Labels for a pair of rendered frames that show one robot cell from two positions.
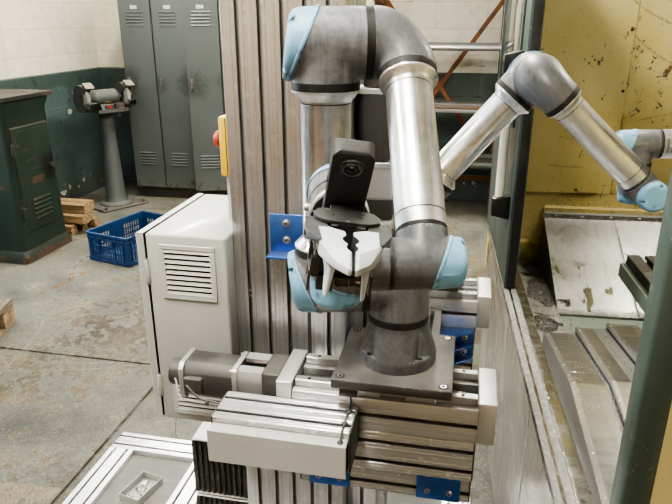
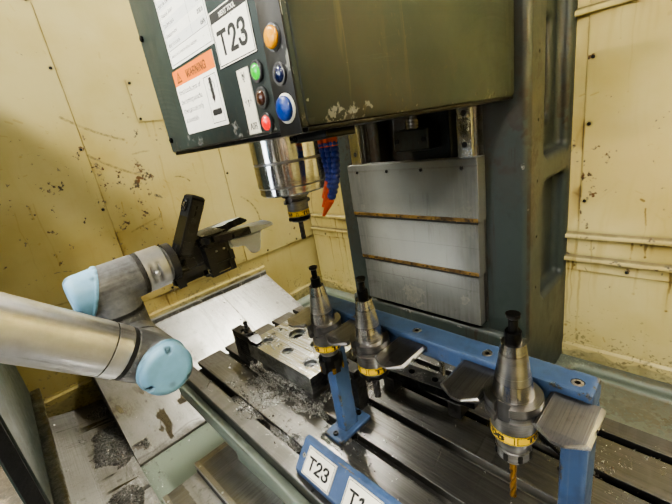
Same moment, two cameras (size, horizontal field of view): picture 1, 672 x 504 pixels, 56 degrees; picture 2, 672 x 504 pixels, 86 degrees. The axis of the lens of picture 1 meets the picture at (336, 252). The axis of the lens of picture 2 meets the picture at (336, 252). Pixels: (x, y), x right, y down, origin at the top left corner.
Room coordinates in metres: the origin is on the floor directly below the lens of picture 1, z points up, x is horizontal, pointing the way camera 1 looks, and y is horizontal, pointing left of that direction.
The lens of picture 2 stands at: (0.99, -0.59, 1.54)
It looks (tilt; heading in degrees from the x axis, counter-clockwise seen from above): 18 degrees down; 310
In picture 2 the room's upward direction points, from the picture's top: 10 degrees counter-clockwise
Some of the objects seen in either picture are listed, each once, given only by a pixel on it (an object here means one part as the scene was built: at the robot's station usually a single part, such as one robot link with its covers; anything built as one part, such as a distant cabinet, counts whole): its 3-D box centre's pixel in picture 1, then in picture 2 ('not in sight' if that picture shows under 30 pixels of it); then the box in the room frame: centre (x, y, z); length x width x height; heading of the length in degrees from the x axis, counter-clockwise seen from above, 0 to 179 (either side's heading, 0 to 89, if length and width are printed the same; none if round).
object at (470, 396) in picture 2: not in sight; (468, 382); (1.12, -0.97, 1.21); 0.07 x 0.05 x 0.01; 81
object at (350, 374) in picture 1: (387, 368); not in sight; (1.11, -0.10, 1.01); 0.36 x 0.22 x 0.06; 78
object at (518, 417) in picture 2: not in sight; (513, 400); (1.07, -0.96, 1.21); 0.06 x 0.06 x 0.03
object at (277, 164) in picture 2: not in sight; (289, 164); (1.59, -1.20, 1.48); 0.16 x 0.16 x 0.12
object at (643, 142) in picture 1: (637, 145); (108, 287); (1.65, -0.79, 1.35); 0.11 x 0.08 x 0.09; 81
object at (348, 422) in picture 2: not in sight; (338, 372); (1.44, -1.08, 1.05); 0.10 x 0.05 x 0.30; 81
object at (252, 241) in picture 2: not in sight; (253, 238); (1.57, -1.04, 1.36); 0.09 x 0.03 x 0.06; 57
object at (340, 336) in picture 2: not in sight; (345, 333); (1.34, -1.00, 1.21); 0.07 x 0.05 x 0.01; 81
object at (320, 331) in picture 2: not in sight; (324, 325); (1.40, -1.01, 1.21); 0.06 x 0.06 x 0.03
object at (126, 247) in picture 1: (135, 237); not in sight; (4.54, 1.51, 0.11); 0.62 x 0.42 x 0.22; 154
